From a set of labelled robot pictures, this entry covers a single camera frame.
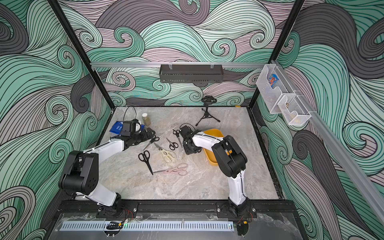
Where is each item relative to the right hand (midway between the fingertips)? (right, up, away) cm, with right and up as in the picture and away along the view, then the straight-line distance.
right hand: (194, 149), depth 96 cm
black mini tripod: (+8, +32, -6) cm, 33 cm away
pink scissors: (-9, -10, -9) cm, 16 cm away
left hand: (-29, +11, -3) cm, 31 cm away
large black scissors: (-31, -4, -4) cm, 32 cm away
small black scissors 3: (-11, +10, +8) cm, 17 cm away
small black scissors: (-27, +6, +4) cm, 28 cm away
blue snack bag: (-54, +14, +7) cm, 56 cm away
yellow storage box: (+9, -1, -7) cm, 11 cm away
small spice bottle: (-34, +20, +8) cm, 40 cm away
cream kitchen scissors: (-17, -3, -4) cm, 17 cm away
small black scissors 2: (-14, +2, +2) cm, 15 cm away
